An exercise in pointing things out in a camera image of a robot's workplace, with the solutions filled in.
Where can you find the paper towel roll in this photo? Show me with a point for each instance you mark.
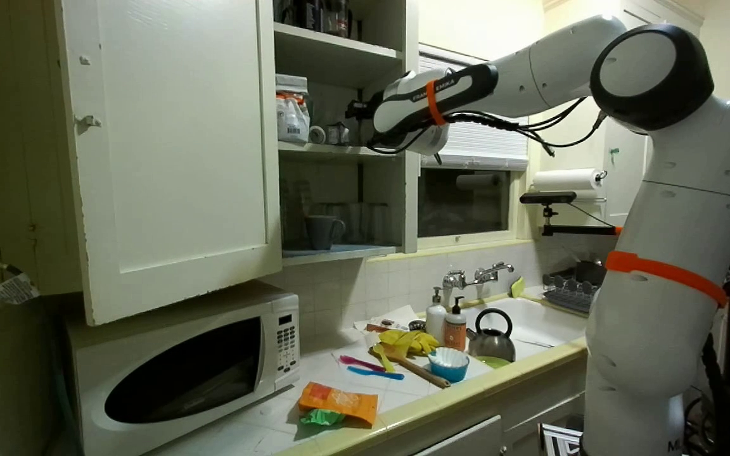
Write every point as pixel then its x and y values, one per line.
pixel 569 182

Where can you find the white jar on shelf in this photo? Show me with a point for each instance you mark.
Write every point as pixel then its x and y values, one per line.
pixel 292 110

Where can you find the chrome sink faucet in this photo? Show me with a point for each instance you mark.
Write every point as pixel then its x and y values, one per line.
pixel 477 283

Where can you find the white soap bottle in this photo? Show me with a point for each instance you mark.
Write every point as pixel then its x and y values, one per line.
pixel 438 315

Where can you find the open white wall cabinet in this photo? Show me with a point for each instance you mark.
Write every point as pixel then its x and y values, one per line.
pixel 345 49

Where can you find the white mug on shelf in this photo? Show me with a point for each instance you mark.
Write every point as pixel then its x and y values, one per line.
pixel 317 135

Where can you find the white microwave oven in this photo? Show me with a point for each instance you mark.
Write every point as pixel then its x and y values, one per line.
pixel 152 378

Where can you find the black camera on stand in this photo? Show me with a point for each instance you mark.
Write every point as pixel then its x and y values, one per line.
pixel 549 201

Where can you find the green small packet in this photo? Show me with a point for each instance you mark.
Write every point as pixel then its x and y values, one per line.
pixel 322 419

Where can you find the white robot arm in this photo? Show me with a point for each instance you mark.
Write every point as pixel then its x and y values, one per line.
pixel 667 271

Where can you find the white cabinet door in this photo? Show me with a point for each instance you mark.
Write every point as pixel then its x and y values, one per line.
pixel 173 149

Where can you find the grey mug lower shelf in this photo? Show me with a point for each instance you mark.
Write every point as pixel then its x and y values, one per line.
pixel 322 231

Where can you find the dish rack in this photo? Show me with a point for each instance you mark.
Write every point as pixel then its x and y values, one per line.
pixel 574 288

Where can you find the orange soap bottle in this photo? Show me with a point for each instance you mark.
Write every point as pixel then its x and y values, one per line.
pixel 455 329

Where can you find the orange snack packet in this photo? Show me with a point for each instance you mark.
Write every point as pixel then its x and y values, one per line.
pixel 359 407

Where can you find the blue bowl with filters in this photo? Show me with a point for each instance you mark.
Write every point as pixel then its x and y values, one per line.
pixel 449 364

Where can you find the blue plastic spoon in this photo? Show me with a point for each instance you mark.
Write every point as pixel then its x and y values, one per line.
pixel 379 374

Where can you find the pink plastic spoon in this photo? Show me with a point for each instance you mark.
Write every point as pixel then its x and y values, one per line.
pixel 362 364

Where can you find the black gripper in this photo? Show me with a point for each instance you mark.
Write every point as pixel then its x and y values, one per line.
pixel 363 112

